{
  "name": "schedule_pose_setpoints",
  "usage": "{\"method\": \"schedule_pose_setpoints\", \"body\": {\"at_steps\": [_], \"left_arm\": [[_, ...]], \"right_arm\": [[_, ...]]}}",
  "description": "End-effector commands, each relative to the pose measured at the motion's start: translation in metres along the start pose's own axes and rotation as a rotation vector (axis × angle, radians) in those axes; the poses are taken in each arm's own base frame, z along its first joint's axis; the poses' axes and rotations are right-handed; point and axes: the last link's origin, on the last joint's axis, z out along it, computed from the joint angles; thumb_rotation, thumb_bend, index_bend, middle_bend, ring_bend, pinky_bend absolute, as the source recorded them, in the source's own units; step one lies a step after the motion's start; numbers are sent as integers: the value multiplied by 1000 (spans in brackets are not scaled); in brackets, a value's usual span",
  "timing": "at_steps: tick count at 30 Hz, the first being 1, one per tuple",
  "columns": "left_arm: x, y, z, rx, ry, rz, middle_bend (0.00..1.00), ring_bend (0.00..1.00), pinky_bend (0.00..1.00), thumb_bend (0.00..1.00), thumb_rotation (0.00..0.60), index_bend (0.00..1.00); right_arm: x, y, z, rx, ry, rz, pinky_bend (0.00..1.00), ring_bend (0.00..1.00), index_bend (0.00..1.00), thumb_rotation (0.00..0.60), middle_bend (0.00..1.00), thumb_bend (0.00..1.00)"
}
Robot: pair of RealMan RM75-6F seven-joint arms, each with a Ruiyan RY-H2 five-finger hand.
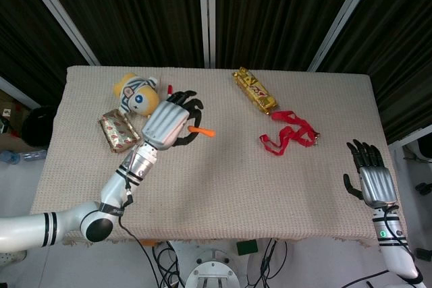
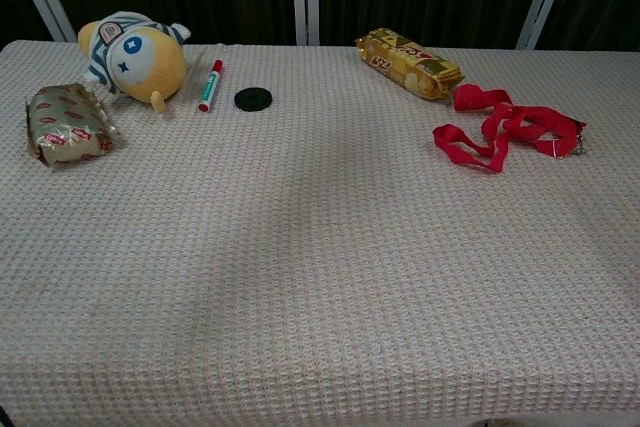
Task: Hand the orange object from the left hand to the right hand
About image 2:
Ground silver wrapped pack red labels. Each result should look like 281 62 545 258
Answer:
24 82 120 168

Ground gold snack packet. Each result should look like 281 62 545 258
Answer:
354 27 466 101

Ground red ribbon lanyard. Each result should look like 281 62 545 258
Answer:
432 83 589 175

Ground red green whiteboard marker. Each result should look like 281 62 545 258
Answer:
197 59 225 114

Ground beige waffle tablecloth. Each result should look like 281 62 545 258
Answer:
0 39 640 427

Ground black round disc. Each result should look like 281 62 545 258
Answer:
233 87 274 112

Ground yellow plush toy striped shirt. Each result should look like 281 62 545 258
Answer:
77 10 192 114

